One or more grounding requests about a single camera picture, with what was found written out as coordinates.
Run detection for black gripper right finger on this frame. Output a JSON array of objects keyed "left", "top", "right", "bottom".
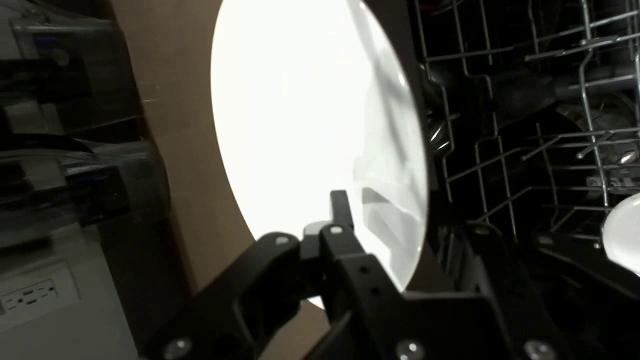
[{"left": 312, "top": 188, "right": 563, "bottom": 360}]

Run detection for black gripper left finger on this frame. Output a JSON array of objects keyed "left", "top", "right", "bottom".
[{"left": 142, "top": 221, "right": 335, "bottom": 360}]

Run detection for white dinner plate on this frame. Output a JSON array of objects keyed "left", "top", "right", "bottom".
[{"left": 211, "top": 0, "right": 430, "bottom": 312}]

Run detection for white racked plate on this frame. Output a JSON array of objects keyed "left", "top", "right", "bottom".
[{"left": 599, "top": 191, "right": 640, "bottom": 277}]

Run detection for white box with outlet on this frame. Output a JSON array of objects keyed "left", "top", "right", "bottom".
[{"left": 0, "top": 221, "right": 146, "bottom": 360}]

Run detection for wire dishwasher rack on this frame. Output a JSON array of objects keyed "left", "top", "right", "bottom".
[{"left": 408, "top": 0, "right": 640, "bottom": 267}]

